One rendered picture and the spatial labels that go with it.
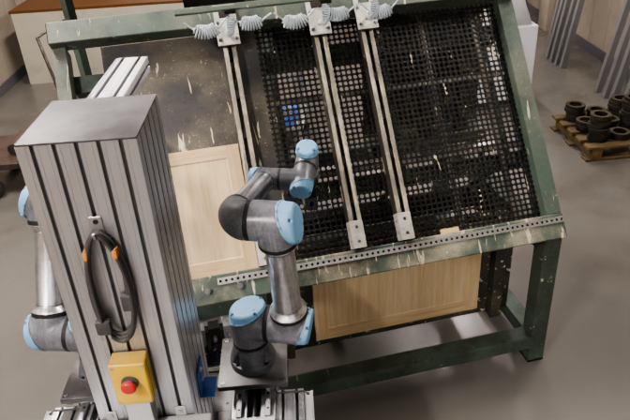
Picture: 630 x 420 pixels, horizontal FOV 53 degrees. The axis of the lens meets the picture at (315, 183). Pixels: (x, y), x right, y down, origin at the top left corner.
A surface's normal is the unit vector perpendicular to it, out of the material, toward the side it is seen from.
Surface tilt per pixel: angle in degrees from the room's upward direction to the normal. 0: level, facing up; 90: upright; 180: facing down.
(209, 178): 53
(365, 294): 90
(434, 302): 90
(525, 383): 0
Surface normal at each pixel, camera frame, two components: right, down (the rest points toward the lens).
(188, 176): 0.15, -0.15
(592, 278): -0.05, -0.87
